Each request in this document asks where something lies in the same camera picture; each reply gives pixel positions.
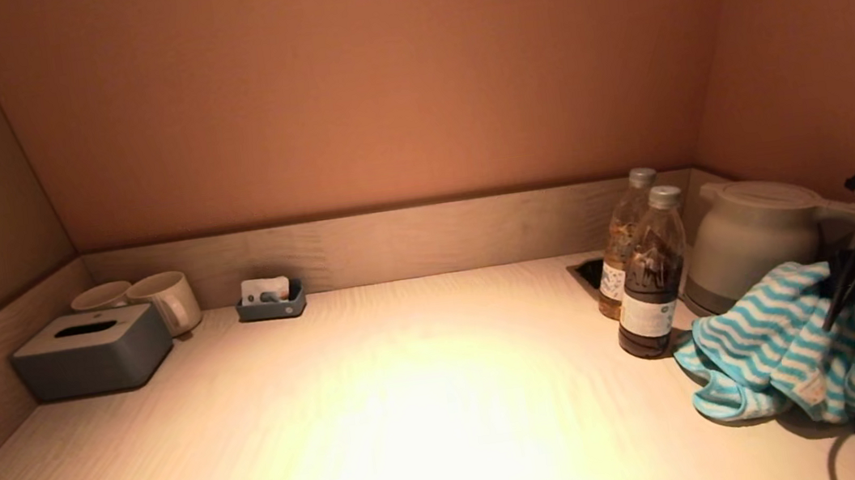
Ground blue white striped towel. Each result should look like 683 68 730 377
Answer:
665 254 855 480

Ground white electric kettle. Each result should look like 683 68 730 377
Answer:
670 166 855 321

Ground dark drink plastic bottle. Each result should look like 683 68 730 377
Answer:
600 184 701 363

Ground amber tea plastic bottle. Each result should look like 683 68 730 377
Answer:
581 167 672 323

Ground black recessed table socket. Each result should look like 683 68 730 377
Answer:
566 257 607 297

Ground small grey tray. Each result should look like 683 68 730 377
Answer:
234 278 309 326

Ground white sachet packets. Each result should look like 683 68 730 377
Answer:
240 276 293 308

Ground white ceramic mug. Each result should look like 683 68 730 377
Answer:
70 280 136 315
125 269 206 344

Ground grey tissue box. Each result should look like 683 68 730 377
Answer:
6 301 180 406

